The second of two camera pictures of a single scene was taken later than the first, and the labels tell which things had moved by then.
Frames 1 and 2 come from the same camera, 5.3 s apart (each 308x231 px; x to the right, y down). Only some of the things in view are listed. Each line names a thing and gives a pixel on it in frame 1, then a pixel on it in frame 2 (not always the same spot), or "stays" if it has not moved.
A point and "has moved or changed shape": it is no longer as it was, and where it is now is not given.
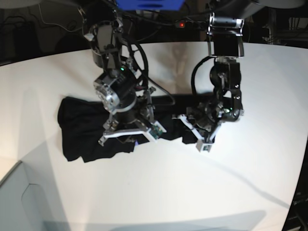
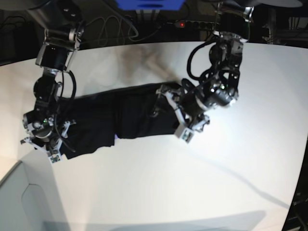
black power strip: [190, 24] stays
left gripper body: [135, 120] to [46, 134]
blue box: [150, 5] stays
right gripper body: [205, 119] to [188, 105]
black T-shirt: [82, 123] has moved or changed shape
